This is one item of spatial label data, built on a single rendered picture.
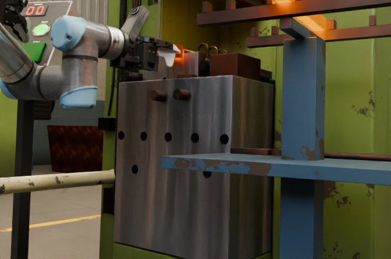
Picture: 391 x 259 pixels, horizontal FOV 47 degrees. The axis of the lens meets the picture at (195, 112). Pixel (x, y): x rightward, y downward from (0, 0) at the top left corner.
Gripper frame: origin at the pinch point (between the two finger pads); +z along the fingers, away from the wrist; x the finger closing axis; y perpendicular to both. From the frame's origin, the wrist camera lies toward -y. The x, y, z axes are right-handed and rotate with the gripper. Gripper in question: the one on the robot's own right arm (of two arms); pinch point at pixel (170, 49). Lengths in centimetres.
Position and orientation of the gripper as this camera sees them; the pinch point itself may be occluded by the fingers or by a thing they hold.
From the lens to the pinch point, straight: 121.6
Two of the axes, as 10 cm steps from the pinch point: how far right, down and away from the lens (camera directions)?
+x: 8.0, -0.1, -6.0
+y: -0.3, 10.0, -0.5
